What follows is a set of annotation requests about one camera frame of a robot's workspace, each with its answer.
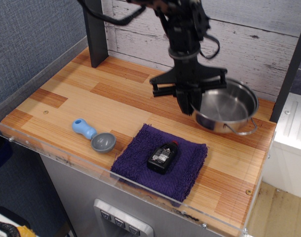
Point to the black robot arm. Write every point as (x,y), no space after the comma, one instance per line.
(185,24)

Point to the dark grey post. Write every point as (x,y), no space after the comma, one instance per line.
(287,83)
(96,38)

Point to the dark grey right post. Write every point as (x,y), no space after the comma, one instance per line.
(287,83)

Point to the dark grey left post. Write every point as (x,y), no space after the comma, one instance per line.
(96,38)

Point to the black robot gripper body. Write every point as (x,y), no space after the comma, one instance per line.
(188,75)

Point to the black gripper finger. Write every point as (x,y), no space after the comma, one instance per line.
(182,98)
(195,100)

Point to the white aluminium side unit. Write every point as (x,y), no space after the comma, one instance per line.
(282,168)

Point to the purple towel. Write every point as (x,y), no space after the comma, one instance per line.
(182,173)

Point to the blue grey toy scoop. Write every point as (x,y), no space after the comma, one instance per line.
(100,142)

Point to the stainless steel pan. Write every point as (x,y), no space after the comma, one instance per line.
(228,110)

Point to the silver dispenser button panel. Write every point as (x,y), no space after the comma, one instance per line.
(119,223)

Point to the small black bottle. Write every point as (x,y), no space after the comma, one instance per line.
(162,157)

